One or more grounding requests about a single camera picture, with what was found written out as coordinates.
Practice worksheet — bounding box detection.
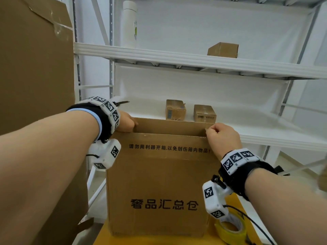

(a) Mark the person's left hand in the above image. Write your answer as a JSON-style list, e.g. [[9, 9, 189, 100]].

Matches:
[[116, 111, 139, 133]]

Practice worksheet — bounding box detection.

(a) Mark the person's right hand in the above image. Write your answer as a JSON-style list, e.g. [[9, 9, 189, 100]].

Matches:
[[205, 123, 243, 160]]

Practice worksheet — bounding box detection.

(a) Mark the printed cardboard box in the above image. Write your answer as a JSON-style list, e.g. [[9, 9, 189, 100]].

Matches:
[[106, 117, 222, 238]]

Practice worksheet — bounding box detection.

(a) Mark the person's left forearm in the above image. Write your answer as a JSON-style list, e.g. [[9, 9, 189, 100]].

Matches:
[[0, 111, 100, 245]]

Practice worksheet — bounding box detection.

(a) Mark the person's right forearm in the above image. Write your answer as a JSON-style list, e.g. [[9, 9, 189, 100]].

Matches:
[[244, 167, 327, 245]]

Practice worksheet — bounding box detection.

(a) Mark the small white-label cardboard box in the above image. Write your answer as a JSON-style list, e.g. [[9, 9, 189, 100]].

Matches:
[[193, 104, 217, 123]]

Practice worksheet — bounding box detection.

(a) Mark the black left wristband with markers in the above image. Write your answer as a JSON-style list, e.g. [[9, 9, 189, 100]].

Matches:
[[66, 96, 121, 144]]

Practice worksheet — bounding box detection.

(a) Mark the black wristband with markers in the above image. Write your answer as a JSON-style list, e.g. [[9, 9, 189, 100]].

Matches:
[[66, 96, 121, 144], [218, 148, 279, 201]]

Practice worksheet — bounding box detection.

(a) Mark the small barcode cardboard box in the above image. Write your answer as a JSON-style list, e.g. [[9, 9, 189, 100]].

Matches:
[[166, 100, 186, 122]]

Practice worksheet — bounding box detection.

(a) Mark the black right wristband with markers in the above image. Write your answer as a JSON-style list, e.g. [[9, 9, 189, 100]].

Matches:
[[218, 148, 279, 201]]

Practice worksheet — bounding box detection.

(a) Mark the white metal shelf rack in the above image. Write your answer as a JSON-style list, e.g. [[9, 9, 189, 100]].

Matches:
[[73, 0, 327, 228]]

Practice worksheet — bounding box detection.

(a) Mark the small plain cardboard box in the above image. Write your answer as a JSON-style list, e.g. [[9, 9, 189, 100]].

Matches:
[[207, 42, 239, 59]]

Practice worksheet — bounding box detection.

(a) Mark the white bottle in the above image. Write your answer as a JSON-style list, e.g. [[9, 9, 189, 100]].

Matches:
[[122, 0, 140, 48]]

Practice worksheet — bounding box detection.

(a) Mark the yellowish packing tape roll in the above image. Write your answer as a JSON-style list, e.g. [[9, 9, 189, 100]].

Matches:
[[214, 214, 247, 245]]

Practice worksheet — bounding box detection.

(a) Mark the large plain cardboard box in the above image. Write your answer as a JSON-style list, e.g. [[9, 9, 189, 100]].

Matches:
[[0, 0, 94, 245]]

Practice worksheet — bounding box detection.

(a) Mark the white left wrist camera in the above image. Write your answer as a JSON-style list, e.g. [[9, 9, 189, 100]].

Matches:
[[88, 139, 122, 171]]

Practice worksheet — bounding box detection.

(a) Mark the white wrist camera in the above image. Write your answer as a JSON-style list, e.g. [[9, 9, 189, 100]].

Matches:
[[88, 139, 122, 171], [203, 179, 233, 220]]

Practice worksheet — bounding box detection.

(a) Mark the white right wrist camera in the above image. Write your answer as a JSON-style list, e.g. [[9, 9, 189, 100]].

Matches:
[[203, 179, 233, 220]]

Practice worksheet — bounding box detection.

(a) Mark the black cable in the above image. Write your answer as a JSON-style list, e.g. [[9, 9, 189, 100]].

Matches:
[[223, 205, 277, 245]]

